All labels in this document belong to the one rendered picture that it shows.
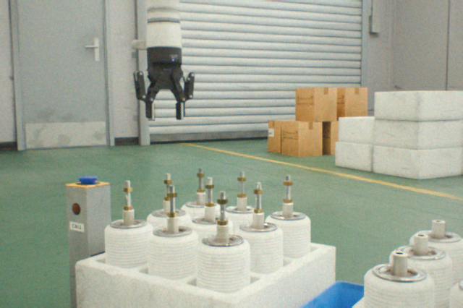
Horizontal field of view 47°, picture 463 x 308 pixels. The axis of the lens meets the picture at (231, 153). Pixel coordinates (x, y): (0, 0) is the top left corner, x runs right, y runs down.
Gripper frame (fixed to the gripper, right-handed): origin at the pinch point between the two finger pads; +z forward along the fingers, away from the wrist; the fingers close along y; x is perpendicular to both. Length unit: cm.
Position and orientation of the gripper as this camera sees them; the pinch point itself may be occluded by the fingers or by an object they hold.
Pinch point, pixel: (166, 114)
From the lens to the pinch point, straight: 116.3
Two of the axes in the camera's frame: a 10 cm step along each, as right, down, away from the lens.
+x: -5.8, -0.8, 8.1
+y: 8.2, -0.7, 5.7
